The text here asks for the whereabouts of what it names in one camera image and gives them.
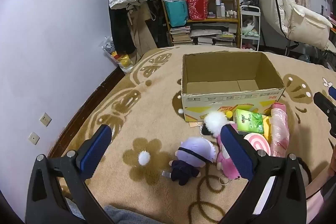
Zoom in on white wall socket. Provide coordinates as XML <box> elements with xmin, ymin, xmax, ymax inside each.
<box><xmin>28</xmin><ymin>132</ymin><xmax>40</xmax><ymax>146</ymax></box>
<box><xmin>39</xmin><ymin>112</ymin><xmax>52</xmax><ymax>127</ymax></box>

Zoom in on grey pants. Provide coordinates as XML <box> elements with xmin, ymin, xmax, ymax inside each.
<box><xmin>64</xmin><ymin>198</ymin><xmax>158</xmax><ymax>224</ymax></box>

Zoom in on wooden shelf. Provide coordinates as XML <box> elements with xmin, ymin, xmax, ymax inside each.
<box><xmin>155</xmin><ymin>0</ymin><xmax>240</xmax><ymax>47</ymax></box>

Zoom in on beige hanging garment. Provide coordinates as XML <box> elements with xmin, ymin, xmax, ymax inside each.
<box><xmin>127</xmin><ymin>5</ymin><xmax>158</xmax><ymax>56</ymax></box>

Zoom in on red patterned bag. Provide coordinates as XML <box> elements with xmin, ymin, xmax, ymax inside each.
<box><xmin>185</xmin><ymin>0</ymin><xmax>210</xmax><ymax>21</ymax></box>

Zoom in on black hanging pants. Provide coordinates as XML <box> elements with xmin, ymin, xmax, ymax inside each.
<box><xmin>109</xmin><ymin>2</ymin><xmax>137</xmax><ymax>55</ymax></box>

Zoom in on stack of books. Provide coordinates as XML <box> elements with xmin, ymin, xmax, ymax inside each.
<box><xmin>169</xmin><ymin>26</ymin><xmax>192</xmax><ymax>46</ymax></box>

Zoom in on green tissue pack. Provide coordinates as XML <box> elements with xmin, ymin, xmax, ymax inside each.
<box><xmin>233</xmin><ymin>109</ymin><xmax>267</xmax><ymax>134</ymax></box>

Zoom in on cream pillow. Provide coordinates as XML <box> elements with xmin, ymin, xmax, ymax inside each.
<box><xmin>287</xmin><ymin>5</ymin><xmax>336</xmax><ymax>52</ymax></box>

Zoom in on pink clothing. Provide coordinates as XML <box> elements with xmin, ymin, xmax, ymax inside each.
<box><xmin>306</xmin><ymin>177</ymin><xmax>329</xmax><ymax>224</ymax></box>

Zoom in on white trolley cart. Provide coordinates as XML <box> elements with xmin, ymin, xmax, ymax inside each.
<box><xmin>239</xmin><ymin>5</ymin><xmax>261</xmax><ymax>51</ymax></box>

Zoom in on yellow plush toy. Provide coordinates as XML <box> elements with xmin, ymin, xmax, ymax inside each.
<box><xmin>262</xmin><ymin>115</ymin><xmax>272</xmax><ymax>142</ymax></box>

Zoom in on pile of magazines and papers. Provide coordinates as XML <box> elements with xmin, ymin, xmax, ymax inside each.
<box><xmin>190</xmin><ymin>23</ymin><xmax>238</xmax><ymax>47</ymax></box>

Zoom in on teal bag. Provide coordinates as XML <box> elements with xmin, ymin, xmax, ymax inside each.
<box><xmin>164</xmin><ymin>0</ymin><xmax>189</xmax><ymax>28</ymax></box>

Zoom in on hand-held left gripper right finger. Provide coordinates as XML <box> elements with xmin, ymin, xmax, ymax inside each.
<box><xmin>220</xmin><ymin>123</ymin><xmax>308</xmax><ymax>224</ymax></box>

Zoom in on plastic bag of toys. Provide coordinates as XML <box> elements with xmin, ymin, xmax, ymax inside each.
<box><xmin>102</xmin><ymin>36</ymin><xmax>134</xmax><ymax>73</ymax></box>

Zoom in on pink plush doll keychain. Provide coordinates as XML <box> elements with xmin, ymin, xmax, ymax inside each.
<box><xmin>215</xmin><ymin>121</ymin><xmax>240</xmax><ymax>180</ymax></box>

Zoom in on cardboard box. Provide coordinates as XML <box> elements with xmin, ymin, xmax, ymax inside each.
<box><xmin>181</xmin><ymin>51</ymin><xmax>286</xmax><ymax>123</ymax></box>

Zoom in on black hanging garment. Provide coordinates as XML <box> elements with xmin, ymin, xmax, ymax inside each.
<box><xmin>147</xmin><ymin>0</ymin><xmax>168</xmax><ymax>47</ymax></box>

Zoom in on beige floral blanket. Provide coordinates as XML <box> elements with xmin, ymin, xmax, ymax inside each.
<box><xmin>51</xmin><ymin>46</ymin><xmax>336</xmax><ymax>224</ymax></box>

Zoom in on person's right hand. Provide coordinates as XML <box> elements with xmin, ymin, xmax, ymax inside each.
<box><xmin>328</xmin><ymin>144</ymin><xmax>336</xmax><ymax>177</ymax></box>

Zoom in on purple-haired plush doll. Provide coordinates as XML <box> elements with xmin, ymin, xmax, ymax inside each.
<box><xmin>169</xmin><ymin>137</ymin><xmax>217</xmax><ymax>186</ymax></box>

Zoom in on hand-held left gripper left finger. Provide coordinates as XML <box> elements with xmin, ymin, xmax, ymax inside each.
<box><xmin>25</xmin><ymin>124</ymin><xmax>114</xmax><ymax>224</ymax></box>

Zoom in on pink swirl roll cake plush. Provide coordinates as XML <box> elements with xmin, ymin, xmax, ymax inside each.
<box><xmin>244</xmin><ymin>134</ymin><xmax>271</xmax><ymax>157</ymax></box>

